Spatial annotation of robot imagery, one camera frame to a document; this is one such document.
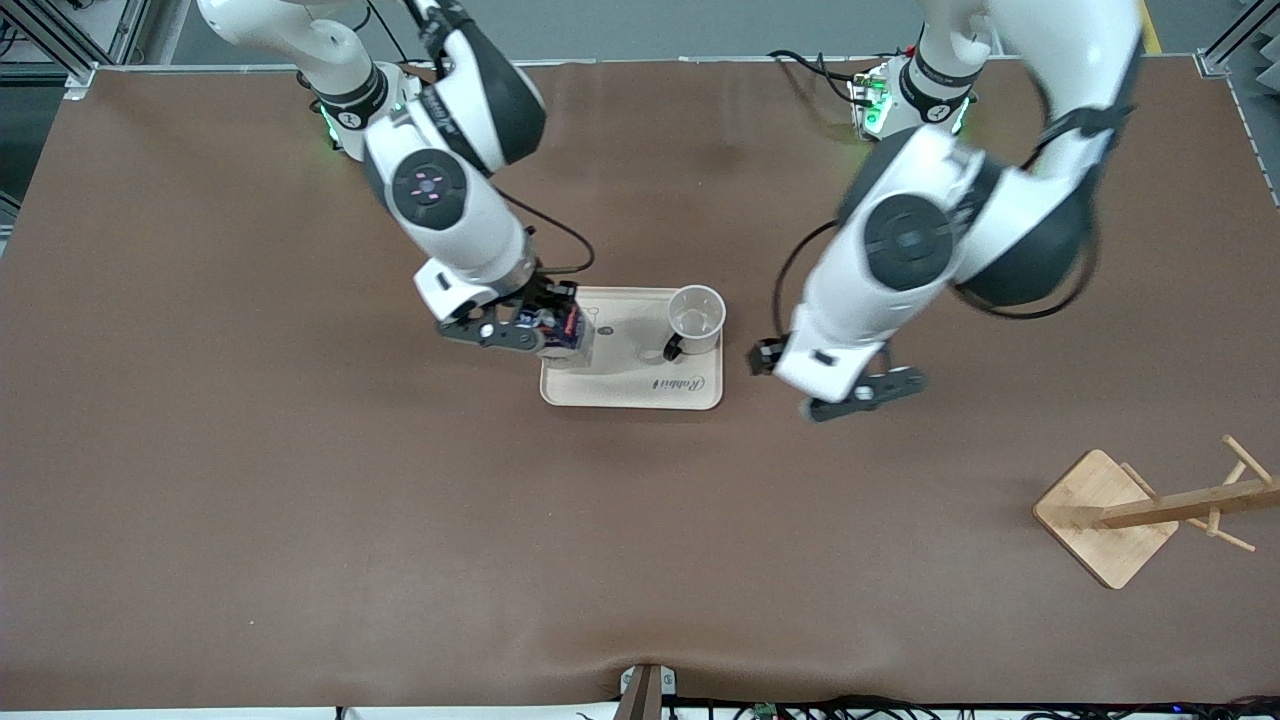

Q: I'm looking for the white rectangular tray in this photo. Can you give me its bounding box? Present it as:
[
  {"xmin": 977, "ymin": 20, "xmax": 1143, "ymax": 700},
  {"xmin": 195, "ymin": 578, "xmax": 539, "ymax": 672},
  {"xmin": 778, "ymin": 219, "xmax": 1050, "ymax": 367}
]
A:
[{"xmin": 540, "ymin": 287, "xmax": 725, "ymax": 411}]

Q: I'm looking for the black left arm base cable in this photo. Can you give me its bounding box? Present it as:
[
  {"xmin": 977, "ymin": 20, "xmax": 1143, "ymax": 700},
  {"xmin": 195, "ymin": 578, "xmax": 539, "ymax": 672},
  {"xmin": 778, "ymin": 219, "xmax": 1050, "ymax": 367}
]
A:
[{"xmin": 768, "ymin": 50, "xmax": 881, "ymax": 106}]

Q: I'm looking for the black right arm base cable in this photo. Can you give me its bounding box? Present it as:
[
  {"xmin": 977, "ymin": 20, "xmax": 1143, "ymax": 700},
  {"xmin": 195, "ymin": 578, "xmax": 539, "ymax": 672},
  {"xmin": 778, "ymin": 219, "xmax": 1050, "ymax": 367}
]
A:
[{"xmin": 350, "ymin": 0, "xmax": 413, "ymax": 69}]

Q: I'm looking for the white smiley face mug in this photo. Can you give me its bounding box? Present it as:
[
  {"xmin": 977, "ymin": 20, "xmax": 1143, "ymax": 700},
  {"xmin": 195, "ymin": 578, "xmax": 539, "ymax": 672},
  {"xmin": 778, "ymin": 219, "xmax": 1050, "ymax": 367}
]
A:
[{"xmin": 663, "ymin": 285, "xmax": 727, "ymax": 363}]

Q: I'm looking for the blue milk carton green cap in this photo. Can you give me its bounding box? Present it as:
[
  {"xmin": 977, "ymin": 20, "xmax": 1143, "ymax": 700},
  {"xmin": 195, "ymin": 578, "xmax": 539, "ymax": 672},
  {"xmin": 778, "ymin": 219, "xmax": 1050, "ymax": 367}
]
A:
[{"xmin": 518, "ymin": 305, "xmax": 597, "ymax": 369}]

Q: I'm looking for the black arm base cable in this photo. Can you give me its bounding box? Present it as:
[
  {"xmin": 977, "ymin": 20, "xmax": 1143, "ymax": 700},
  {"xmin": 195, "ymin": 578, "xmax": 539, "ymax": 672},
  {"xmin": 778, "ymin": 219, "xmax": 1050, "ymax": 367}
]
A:
[
  {"xmin": 350, "ymin": 0, "xmax": 413, "ymax": 69},
  {"xmin": 768, "ymin": 50, "xmax": 881, "ymax": 106}
]

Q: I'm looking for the aluminium frame profile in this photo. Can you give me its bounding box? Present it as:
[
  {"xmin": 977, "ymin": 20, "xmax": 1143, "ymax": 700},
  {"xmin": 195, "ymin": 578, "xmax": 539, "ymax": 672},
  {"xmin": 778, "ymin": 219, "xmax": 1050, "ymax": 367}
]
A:
[
  {"xmin": 0, "ymin": 0, "xmax": 151, "ymax": 101},
  {"xmin": 1195, "ymin": 0, "xmax": 1280, "ymax": 79}
]

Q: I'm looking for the wooden mug rack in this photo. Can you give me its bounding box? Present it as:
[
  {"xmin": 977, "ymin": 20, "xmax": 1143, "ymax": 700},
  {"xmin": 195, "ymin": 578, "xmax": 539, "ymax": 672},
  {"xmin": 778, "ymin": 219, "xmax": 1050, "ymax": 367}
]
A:
[{"xmin": 1032, "ymin": 435, "xmax": 1280, "ymax": 591}]

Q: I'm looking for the metal table clamp bracket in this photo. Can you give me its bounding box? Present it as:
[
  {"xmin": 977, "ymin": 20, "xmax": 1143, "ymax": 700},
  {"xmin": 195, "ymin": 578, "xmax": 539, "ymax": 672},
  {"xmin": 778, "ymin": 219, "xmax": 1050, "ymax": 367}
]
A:
[{"xmin": 620, "ymin": 663, "xmax": 678, "ymax": 720}]

